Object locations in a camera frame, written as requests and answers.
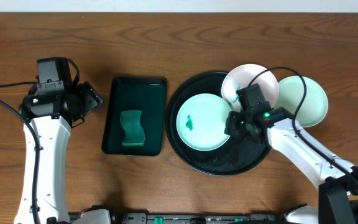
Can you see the mint green plate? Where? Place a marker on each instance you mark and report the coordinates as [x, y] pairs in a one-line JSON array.
[[315, 105], [201, 121]]

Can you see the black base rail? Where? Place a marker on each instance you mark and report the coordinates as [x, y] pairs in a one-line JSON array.
[[144, 217]]

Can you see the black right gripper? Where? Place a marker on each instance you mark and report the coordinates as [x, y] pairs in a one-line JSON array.
[[230, 127]]

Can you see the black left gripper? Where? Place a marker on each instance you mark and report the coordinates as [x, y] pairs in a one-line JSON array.
[[91, 97]]

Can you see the green sponge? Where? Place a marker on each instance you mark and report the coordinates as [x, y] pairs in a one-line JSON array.
[[134, 132]]

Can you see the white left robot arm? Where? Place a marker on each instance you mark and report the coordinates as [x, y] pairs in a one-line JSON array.
[[43, 196]]

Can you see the pink plate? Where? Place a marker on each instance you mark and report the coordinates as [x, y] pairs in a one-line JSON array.
[[240, 77]]

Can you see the round black tray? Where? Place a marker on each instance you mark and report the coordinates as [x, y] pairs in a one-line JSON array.
[[234, 157]]

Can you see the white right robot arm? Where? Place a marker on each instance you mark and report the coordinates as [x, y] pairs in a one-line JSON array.
[[335, 179]]

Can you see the rectangular black tray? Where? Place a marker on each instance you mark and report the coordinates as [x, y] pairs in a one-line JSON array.
[[129, 93]]

